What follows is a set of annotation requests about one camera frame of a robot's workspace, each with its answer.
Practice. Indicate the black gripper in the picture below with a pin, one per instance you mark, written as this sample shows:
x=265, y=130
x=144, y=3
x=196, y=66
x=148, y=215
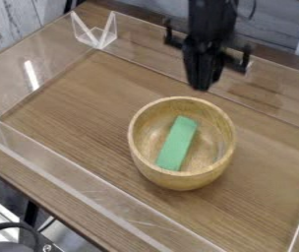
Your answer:
x=211, y=20

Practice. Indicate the brown wooden bowl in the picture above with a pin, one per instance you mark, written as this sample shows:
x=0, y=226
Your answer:
x=211, y=149

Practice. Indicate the green rectangular block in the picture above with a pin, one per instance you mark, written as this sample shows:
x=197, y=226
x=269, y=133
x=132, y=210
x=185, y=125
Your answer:
x=176, y=144

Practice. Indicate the clear acrylic tray barrier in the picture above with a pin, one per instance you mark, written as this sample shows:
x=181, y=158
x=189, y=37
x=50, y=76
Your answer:
x=73, y=82

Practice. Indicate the black table leg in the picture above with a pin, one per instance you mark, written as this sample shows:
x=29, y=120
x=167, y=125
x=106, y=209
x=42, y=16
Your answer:
x=30, y=214

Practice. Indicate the black metal bracket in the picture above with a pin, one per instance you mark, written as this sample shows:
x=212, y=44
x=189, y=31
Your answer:
x=34, y=240

